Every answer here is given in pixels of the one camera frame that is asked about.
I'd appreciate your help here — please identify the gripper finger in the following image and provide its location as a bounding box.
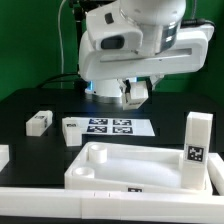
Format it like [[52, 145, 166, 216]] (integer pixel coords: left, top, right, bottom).
[[145, 75, 164, 92], [117, 79, 131, 104]]

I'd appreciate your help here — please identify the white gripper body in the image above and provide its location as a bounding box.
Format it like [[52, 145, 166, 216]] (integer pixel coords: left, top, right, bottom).
[[79, 24, 214, 81]]

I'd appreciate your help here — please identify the white desk top tray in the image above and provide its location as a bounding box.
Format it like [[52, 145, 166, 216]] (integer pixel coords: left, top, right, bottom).
[[64, 142, 213, 195]]

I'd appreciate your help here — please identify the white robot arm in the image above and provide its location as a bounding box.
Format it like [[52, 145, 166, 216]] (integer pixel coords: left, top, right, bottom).
[[79, 0, 214, 109]]

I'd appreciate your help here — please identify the marker sheet with tags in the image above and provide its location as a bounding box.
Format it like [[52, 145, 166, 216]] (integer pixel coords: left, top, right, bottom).
[[66, 117, 156, 138]]

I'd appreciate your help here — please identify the white right fence piece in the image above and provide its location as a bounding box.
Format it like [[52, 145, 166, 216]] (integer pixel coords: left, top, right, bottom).
[[208, 153, 224, 196]]

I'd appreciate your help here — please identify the white fence piece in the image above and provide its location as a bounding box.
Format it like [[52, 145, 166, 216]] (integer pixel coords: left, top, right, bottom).
[[0, 145, 9, 172], [208, 153, 224, 196]]

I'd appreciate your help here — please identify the white front fence bar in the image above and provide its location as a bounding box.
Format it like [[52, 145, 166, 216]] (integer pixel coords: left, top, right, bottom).
[[0, 187, 224, 224]]

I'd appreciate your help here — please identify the white left fence piece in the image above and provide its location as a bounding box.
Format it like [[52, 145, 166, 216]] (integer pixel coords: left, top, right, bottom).
[[0, 145, 9, 172]]

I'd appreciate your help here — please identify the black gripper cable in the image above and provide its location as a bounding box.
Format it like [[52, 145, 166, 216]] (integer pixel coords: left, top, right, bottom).
[[181, 0, 216, 28]]

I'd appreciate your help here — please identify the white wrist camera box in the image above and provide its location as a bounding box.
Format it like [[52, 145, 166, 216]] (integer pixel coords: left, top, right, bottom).
[[86, 0, 143, 51]]

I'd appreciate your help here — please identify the white cable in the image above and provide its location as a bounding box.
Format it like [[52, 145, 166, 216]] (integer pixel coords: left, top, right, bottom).
[[57, 0, 68, 90]]

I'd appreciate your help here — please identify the black camera stand pole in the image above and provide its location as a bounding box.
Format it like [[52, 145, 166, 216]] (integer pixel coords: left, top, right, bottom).
[[69, 0, 101, 91]]

